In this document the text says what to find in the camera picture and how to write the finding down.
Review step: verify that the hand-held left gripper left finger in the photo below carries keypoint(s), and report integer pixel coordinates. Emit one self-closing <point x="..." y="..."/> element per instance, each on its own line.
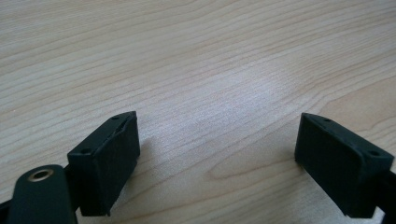
<point x="104" y="168"/>

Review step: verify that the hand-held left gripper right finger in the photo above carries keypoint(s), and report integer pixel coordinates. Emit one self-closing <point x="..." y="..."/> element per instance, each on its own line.
<point x="337" y="165"/>

